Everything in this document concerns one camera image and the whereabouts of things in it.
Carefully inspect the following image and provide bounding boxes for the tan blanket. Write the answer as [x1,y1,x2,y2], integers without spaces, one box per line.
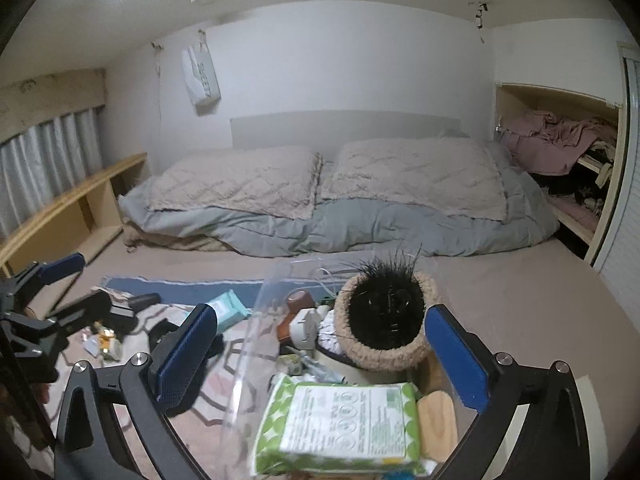
[122,220,231,252]

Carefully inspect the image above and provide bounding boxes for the small yellow green packet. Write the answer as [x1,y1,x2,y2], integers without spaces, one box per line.
[97,327,126,361]

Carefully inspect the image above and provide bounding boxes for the printed blanket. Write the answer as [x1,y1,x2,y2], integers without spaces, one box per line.
[0,275,281,480]

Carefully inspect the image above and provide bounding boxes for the white closet door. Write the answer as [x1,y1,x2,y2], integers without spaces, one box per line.
[595,42,640,301]

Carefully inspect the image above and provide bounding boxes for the black furry hair clip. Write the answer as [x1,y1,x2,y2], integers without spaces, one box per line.
[342,245,426,351]

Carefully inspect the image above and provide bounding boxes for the wooden shelf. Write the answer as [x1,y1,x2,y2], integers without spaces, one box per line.
[0,152,148,281]

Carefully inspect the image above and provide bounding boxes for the white hanging bag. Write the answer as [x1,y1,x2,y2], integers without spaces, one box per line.
[181,42,222,117]

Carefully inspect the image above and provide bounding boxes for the black wall hook cord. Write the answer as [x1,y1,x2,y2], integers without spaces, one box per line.
[469,1,490,43]

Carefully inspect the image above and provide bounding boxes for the pink clothes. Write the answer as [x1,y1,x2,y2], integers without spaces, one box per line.
[500,110,618,176]

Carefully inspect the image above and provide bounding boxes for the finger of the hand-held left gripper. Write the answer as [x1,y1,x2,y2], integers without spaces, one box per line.
[17,290,115,357]
[9,252,86,307]

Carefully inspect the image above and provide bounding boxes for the grey curtain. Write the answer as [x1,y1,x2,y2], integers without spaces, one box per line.
[0,109,103,236]

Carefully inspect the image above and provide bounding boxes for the wooden hair brush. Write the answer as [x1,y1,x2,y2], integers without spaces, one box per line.
[416,390,458,463]

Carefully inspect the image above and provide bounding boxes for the clear plastic storage box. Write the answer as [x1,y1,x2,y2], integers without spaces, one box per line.
[220,251,501,480]

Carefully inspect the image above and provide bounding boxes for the beige printed valance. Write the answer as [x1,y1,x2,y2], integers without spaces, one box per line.
[0,69,108,143]

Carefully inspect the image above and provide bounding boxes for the beige quilted pillow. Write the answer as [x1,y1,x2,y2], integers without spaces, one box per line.
[320,136,508,222]
[145,146,321,221]

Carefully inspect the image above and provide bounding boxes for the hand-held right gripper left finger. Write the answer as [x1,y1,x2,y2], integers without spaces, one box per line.
[54,302,219,480]

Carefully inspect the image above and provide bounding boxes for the green wet wipes pack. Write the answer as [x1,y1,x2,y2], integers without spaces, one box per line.
[251,374,426,478]

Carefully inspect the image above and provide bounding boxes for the teal wet wipes pack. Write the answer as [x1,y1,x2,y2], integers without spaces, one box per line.
[202,290,252,333]

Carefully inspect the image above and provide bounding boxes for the brown tape roll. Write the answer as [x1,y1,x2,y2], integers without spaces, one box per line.
[286,290,315,313]

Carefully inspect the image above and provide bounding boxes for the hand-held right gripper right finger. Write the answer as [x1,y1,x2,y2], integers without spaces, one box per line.
[424,304,593,480]

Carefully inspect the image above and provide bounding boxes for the wooden closet niche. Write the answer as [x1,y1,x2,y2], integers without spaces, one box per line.
[495,82,628,266]

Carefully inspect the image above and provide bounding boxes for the grey headboard panel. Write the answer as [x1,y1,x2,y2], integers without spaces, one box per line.
[230,110,462,158]

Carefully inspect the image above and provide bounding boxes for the grey blue duvet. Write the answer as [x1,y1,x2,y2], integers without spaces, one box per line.
[119,142,561,257]

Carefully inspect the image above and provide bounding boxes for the white wall cable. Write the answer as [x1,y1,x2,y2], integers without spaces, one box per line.
[152,42,166,122]

